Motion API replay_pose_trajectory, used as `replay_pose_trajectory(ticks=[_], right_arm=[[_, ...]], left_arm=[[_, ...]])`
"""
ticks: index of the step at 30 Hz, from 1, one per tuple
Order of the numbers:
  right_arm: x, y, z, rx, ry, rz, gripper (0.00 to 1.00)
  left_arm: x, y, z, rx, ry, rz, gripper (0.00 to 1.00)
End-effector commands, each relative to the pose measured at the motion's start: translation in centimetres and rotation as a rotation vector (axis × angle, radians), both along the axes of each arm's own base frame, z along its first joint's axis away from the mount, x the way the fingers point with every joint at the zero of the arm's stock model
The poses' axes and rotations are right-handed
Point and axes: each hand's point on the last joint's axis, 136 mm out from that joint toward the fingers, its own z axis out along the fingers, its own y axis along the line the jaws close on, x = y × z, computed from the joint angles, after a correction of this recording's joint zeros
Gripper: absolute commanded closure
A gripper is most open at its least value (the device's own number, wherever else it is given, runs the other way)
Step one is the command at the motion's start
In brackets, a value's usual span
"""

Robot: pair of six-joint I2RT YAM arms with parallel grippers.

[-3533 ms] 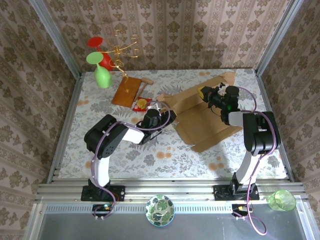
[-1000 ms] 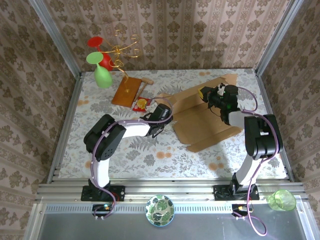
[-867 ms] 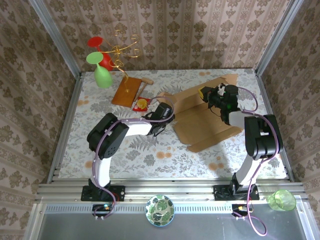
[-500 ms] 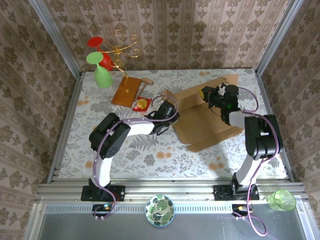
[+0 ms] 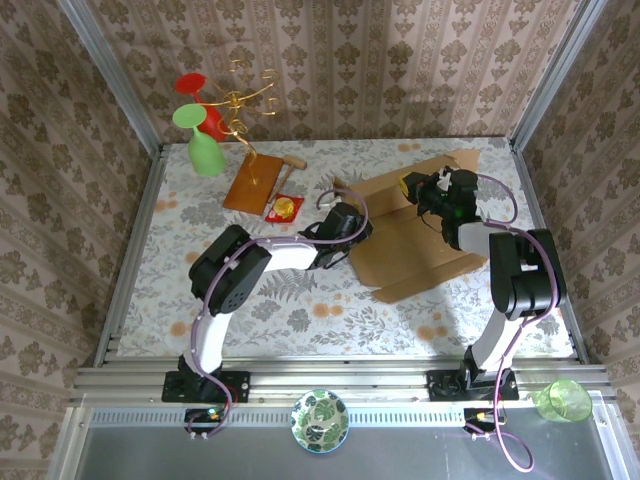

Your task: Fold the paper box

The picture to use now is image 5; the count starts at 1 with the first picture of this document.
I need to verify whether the brown cardboard paper box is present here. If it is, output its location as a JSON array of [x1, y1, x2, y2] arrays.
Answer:
[[332, 147, 489, 305]]

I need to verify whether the red yellow snack packet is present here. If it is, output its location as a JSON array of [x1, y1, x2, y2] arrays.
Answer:
[[264, 193, 305, 224]]

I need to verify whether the small wooden mallet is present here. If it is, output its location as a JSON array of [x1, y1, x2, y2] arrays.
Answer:
[[268, 155, 307, 204]]

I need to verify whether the brown wooden base board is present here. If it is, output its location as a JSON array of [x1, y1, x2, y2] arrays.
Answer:
[[222, 153, 285, 216]]

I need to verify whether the green plastic wine glass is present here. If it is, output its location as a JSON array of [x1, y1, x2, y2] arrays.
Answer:
[[172, 103, 227, 177]]

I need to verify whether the leaf patterned bowl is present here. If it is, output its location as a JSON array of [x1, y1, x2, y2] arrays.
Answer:
[[291, 388, 350, 454]]

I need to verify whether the red plastic wine glass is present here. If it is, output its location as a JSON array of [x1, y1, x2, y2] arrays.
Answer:
[[173, 72, 229, 144]]

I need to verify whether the small black controller board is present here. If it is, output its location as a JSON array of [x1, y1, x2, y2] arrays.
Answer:
[[184, 407, 226, 434], [463, 407, 504, 434]]

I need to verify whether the clear green plastic cup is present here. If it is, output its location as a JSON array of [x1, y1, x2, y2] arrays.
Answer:
[[530, 378, 594, 425]]

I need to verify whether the grey metal sheet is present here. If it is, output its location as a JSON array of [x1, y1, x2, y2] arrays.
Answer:
[[47, 424, 640, 480]]

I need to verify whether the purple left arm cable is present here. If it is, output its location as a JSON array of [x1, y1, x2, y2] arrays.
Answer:
[[189, 188, 372, 442]]

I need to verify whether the aluminium table side rail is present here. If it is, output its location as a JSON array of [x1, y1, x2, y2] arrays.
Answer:
[[92, 144, 169, 366], [509, 139, 591, 364]]

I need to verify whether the aluminium front rail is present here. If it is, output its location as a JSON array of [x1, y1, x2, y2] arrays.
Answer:
[[69, 357, 614, 406]]

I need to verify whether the aluminium frame post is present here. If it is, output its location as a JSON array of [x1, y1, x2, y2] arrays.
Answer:
[[57, 0, 164, 151], [509, 0, 609, 149]]

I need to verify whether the gold wire glass rack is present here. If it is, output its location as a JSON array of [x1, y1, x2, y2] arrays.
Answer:
[[207, 58, 281, 186]]

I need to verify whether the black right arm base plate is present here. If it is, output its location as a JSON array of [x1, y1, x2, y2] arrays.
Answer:
[[427, 368, 520, 402]]

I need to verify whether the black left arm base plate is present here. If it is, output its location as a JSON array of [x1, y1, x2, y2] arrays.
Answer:
[[161, 370, 251, 404]]

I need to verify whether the grey slotted cable duct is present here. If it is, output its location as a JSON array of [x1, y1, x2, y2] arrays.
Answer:
[[87, 405, 609, 429]]

